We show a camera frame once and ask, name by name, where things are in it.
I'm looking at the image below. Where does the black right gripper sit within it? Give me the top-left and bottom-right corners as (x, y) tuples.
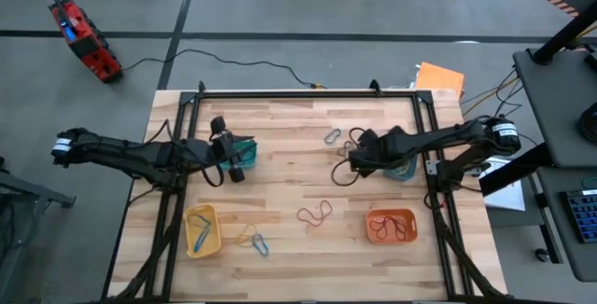
(348, 126), (410, 177)

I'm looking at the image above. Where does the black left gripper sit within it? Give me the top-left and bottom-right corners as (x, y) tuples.
(195, 116), (256, 184)

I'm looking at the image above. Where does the thin dark red rubber band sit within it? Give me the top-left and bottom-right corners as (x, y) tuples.
(372, 217), (402, 241)

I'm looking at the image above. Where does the long red rubber band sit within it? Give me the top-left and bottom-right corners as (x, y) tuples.
(369, 215), (410, 243)

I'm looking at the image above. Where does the wide bright blue rubber band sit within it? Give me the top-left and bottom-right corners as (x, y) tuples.
(193, 223), (212, 253)

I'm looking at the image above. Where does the green plastic basket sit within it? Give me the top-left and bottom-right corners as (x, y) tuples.
(219, 139), (258, 172)

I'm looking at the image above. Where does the dark teal plastic basket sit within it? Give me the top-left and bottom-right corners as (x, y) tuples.
(382, 154), (419, 183)

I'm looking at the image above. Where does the yellow plastic basket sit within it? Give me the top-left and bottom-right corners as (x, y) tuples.
(182, 203), (223, 259)

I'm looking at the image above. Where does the orange plastic basket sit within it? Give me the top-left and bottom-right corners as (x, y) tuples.
(365, 207), (419, 246)

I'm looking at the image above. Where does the orange paper folder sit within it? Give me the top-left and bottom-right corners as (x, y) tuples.
(414, 62), (466, 99)

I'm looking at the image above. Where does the black metal bar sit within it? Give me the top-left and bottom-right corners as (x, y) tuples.
(479, 141), (554, 197)

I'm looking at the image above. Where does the white paper sheet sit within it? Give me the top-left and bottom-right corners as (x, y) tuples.
(482, 154), (527, 212)

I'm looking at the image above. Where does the grey desk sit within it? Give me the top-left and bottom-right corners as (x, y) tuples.
(511, 47), (597, 283)

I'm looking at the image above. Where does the grey metal stand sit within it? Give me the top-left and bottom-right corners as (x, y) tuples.
(0, 154), (77, 304)

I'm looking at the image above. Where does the black round object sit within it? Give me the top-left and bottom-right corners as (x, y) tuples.
(576, 101), (597, 145)

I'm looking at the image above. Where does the black metal pole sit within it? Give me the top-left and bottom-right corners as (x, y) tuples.
(532, 10), (597, 66)

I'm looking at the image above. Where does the backlit keyboard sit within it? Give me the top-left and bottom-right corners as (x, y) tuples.
(558, 187), (597, 244)

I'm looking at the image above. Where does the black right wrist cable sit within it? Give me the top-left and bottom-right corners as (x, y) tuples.
(330, 127), (369, 187)

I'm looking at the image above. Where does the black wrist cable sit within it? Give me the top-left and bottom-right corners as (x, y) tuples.
(330, 127), (369, 187)
(158, 117), (228, 188)

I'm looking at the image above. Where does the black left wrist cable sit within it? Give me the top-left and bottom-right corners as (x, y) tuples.
(158, 117), (228, 188)

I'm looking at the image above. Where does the black aluminium rig frame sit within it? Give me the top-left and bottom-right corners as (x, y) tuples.
(100, 79), (514, 304)

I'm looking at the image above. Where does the black floor power cable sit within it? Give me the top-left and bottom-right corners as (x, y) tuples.
(119, 48), (327, 90)

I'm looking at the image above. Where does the black tangled floor cable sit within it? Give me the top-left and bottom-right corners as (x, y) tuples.
(465, 68), (531, 123)

